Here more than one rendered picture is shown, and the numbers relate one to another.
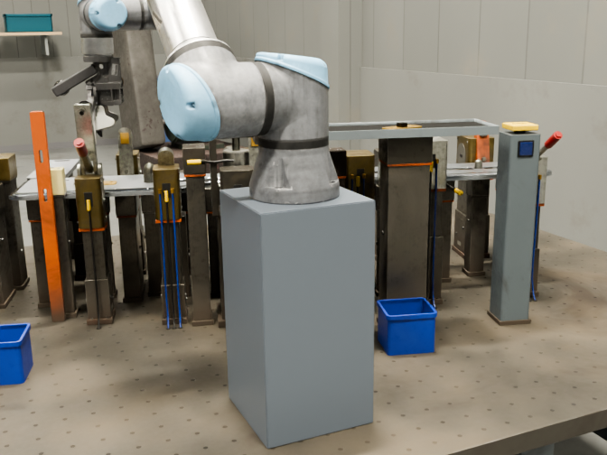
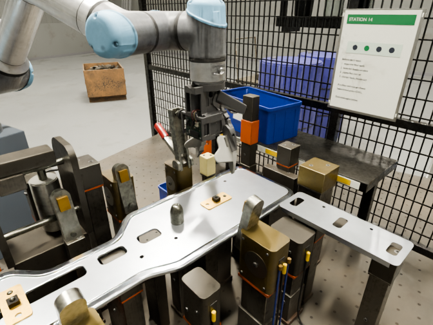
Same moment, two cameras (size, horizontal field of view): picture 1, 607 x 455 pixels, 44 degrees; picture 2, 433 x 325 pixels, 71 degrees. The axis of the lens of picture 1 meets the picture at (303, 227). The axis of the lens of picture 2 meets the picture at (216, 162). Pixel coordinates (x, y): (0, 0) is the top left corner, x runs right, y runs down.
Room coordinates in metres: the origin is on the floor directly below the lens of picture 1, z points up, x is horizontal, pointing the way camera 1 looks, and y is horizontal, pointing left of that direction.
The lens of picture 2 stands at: (2.39, 0.13, 1.45)
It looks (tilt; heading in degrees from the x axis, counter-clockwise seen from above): 26 degrees down; 145
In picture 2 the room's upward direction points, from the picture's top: straight up
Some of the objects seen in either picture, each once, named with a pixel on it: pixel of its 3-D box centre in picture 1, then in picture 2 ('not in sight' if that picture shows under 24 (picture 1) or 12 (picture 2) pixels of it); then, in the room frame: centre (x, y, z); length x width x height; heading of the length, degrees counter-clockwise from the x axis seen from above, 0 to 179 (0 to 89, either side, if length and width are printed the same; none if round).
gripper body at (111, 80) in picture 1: (103, 81); (206, 109); (1.84, 0.48, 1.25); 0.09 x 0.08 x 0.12; 98
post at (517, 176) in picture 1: (513, 228); not in sight; (1.64, -0.48, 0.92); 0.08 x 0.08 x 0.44; 8
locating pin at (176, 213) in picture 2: (149, 174); (176, 215); (1.85, 0.39, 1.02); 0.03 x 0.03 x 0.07
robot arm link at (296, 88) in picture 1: (288, 94); not in sight; (1.21, 0.02, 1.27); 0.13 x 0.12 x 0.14; 117
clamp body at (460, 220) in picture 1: (471, 195); not in sight; (2.18, -0.51, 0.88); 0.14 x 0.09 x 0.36; 8
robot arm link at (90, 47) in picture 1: (98, 47); (209, 71); (1.84, 0.49, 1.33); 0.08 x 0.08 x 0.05
